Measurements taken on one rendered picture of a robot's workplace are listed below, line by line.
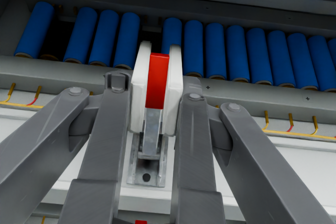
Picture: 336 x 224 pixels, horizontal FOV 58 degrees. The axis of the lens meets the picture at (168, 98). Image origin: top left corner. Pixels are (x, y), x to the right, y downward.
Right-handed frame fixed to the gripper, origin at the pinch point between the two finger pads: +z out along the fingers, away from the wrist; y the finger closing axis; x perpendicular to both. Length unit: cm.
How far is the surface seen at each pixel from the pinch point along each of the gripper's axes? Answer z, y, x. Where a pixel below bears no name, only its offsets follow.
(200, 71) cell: 7.1, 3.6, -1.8
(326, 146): 3.1, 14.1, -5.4
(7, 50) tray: 9.3, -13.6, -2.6
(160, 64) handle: 0.5, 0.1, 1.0
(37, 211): 7.8, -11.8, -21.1
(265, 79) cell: 6.9, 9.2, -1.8
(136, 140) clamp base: 0.7, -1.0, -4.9
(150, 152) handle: 0.0, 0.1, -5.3
